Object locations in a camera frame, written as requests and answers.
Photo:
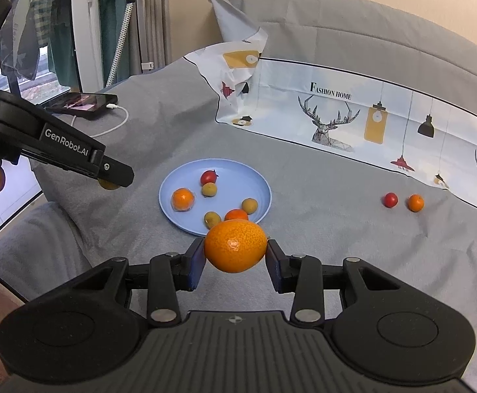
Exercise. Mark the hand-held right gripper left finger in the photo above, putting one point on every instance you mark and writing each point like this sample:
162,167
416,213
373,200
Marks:
195,266

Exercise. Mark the black smartphone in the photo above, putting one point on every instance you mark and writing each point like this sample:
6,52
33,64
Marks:
83,104

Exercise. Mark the medium orange mandarin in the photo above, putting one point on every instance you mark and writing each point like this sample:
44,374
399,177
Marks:
182,199
236,215

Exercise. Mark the plaid shirt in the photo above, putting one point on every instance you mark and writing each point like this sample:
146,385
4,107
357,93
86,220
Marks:
38,0

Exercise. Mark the dark green garment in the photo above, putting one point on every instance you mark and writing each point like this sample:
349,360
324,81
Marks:
109,28

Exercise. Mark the white door frame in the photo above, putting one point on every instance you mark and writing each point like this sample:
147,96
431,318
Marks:
85,28

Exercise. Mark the large orange mandarin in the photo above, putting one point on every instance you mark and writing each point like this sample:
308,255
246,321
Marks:
235,245

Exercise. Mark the deer and lamp printed cloth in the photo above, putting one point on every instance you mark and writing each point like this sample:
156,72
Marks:
287,110

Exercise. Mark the grey fleece blanket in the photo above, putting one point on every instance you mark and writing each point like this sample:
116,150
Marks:
30,233

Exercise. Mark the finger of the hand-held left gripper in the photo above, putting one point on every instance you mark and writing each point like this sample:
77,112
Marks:
118,170

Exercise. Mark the grey curtain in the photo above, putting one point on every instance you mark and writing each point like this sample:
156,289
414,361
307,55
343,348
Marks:
152,8

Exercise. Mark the small yellow-green fruit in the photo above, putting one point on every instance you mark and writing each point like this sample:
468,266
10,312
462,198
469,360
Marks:
249,205
108,185
212,219
209,190

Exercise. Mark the blue plate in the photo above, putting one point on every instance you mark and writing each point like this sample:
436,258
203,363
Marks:
230,180

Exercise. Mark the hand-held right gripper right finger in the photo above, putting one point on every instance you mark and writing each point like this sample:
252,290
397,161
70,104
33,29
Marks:
273,266

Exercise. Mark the small orange mandarin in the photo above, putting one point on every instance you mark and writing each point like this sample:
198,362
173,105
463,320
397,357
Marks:
415,203

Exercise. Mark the red cherry tomato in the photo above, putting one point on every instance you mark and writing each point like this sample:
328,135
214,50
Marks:
390,199
208,177

